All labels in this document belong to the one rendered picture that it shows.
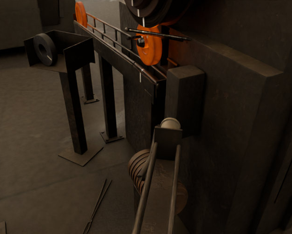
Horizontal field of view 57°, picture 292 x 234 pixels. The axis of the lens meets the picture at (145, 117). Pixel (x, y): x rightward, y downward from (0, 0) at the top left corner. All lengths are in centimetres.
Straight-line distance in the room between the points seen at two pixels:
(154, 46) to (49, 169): 105
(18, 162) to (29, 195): 30
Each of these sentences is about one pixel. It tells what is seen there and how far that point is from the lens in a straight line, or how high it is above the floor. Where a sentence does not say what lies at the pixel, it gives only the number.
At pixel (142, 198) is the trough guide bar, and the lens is 58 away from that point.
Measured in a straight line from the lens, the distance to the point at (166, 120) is 80.
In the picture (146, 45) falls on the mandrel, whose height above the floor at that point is 82.
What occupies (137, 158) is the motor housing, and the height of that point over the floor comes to 52.
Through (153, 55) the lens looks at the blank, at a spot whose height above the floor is 80.
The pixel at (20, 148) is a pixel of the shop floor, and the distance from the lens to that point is 193.
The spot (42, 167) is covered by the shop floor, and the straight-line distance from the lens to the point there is 174.
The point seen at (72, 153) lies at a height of 1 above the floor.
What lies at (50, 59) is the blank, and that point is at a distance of 142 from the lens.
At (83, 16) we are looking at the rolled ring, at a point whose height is 69.
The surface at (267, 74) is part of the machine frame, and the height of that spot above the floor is 87.
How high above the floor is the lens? 114
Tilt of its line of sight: 34 degrees down
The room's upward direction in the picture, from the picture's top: straight up
